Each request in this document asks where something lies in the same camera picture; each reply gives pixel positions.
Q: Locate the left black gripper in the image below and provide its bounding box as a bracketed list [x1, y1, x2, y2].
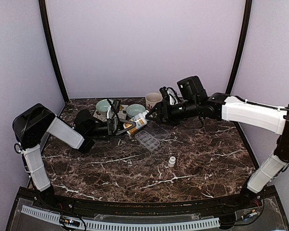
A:
[87, 117, 138, 137]

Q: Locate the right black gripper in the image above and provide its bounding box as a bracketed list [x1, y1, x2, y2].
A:
[145, 98, 199, 127]

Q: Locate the large orange label pill bottle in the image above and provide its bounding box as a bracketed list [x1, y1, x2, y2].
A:
[127, 110, 149, 135]

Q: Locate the clear plastic pill organizer box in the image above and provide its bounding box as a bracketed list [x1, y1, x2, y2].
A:
[135, 121, 169, 152]

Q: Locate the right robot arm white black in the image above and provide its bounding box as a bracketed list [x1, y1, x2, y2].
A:
[146, 76, 289, 209]

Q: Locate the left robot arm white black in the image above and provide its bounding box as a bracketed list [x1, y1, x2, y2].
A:
[12, 103, 136, 210]

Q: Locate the square floral ceramic plate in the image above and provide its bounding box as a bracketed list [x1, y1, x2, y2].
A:
[93, 104, 128, 122]

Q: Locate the cream mug with coral pattern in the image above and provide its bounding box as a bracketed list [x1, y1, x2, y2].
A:
[145, 92, 163, 111]

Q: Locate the right teal ceramic bowl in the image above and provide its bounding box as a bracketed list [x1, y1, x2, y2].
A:
[126, 104, 145, 118]

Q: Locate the teal ceramic bowl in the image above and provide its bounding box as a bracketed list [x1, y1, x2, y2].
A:
[126, 104, 145, 118]
[96, 99, 113, 116]

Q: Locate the left teal ceramic bowl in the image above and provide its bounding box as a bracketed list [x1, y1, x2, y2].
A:
[96, 99, 113, 116]

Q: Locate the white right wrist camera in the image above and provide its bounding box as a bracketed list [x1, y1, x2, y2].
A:
[159, 87, 181, 105]

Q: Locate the white slotted cable duct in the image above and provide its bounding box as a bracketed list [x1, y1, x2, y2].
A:
[21, 205, 220, 231]

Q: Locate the black front rail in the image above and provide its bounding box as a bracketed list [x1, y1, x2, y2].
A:
[9, 186, 284, 219]

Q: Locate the right black frame post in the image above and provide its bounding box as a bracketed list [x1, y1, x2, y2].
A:
[225, 0, 252, 94]

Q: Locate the black frame post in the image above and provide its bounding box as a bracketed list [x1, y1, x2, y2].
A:
[38, 0, 69, 104]
[225, 0, 252, 94]

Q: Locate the left black frame post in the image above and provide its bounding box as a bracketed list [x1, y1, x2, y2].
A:
[38, 0, 69, 104]

